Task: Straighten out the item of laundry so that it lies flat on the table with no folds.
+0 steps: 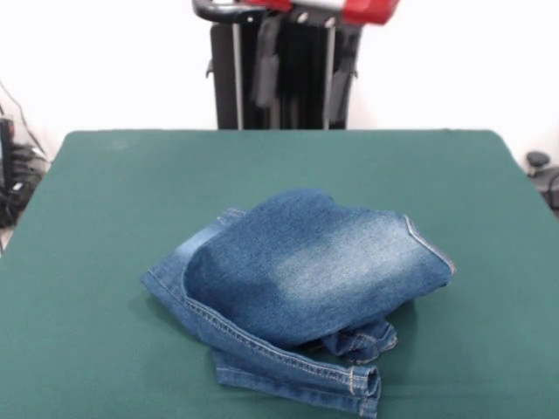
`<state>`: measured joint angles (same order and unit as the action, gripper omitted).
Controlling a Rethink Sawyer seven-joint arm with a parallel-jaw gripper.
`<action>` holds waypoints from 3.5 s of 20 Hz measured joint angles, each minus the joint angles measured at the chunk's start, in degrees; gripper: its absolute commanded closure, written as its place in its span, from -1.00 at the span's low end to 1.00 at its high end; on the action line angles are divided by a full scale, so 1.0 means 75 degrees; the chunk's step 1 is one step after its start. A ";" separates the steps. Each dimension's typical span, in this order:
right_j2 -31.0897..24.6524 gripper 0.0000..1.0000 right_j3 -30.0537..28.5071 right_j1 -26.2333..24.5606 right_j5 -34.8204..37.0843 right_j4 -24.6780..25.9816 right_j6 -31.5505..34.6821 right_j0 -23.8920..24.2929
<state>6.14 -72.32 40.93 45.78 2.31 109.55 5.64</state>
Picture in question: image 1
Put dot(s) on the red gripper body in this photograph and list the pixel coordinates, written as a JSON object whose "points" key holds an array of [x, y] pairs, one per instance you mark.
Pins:
{"points": [[371, 11]]}

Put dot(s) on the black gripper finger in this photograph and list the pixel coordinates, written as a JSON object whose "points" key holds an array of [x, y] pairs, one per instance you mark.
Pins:
{"points": [[267, 70], [342, 87]]}

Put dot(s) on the blue denim jeans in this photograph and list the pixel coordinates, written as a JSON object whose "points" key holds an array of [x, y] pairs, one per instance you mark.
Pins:
{"points": [[305, 270]]}

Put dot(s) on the black equipment box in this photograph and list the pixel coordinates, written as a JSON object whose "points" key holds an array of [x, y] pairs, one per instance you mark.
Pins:
{"points": [[5, 139]]}

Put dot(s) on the dark green table cloth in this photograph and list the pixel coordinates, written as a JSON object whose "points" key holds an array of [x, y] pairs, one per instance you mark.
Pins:
{"points": [[87, 340]]}

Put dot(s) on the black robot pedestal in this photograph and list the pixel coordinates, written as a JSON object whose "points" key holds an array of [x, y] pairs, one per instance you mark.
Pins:
{"points": [[301, 65]]}

